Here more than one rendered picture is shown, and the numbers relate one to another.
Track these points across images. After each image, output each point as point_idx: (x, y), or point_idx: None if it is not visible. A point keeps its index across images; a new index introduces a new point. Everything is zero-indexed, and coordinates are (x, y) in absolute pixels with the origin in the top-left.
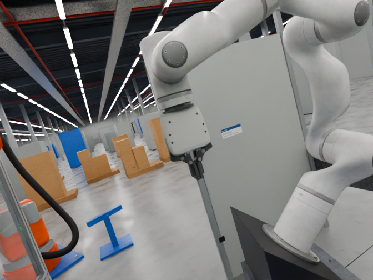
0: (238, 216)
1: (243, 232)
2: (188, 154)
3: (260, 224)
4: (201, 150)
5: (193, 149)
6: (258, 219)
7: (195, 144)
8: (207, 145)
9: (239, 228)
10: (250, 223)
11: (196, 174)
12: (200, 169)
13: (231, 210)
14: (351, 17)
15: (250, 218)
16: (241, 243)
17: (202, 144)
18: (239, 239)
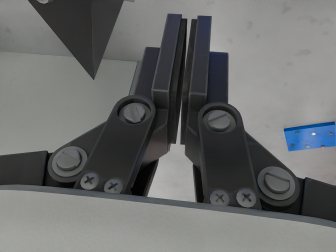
0: (89, 34)
1: (102, 0)
2: (217, 188)
3: (55, 10)
4: (83, 167)
5: (149, 202)
6: (53, 30)
7: (103, 246)
8: (6, 183)
9: (103, 23)
10: (76, 4)
11: (208, 39)
12: (168, 50)
13: (96, 68)
14: None
15: (68, 30)
16: (115, 13)
17: (32, 202)
18: (113, 25)
